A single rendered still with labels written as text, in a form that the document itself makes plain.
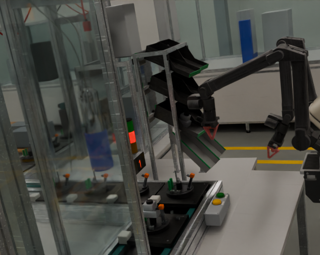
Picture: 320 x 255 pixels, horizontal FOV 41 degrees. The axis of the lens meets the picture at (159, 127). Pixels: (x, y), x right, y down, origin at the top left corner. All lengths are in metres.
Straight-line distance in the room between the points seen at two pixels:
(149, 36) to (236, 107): 5.84
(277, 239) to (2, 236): 1.34
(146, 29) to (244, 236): 9.89
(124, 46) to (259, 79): 3.03
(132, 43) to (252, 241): 1.85
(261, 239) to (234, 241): 0.12
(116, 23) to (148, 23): 8.26
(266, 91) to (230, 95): 0.51
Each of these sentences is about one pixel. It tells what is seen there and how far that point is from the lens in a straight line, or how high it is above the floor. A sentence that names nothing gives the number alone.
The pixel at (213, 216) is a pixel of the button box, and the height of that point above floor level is 0.95.
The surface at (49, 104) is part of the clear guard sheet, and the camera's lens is 0.91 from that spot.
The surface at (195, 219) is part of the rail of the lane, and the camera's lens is 1.93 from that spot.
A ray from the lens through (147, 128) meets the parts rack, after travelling 2.31.
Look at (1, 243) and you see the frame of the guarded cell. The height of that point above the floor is 1.52.
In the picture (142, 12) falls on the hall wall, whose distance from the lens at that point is 11.53.
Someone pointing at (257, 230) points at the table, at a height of 0.86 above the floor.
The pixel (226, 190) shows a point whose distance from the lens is 2.38.
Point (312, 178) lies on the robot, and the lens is 2.09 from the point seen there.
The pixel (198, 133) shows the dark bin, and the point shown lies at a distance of 2.28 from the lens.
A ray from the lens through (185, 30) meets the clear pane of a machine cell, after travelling 6.14.
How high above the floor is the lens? 1.86
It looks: 15 degrees down
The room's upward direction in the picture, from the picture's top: 9 degrees counter-clockwise
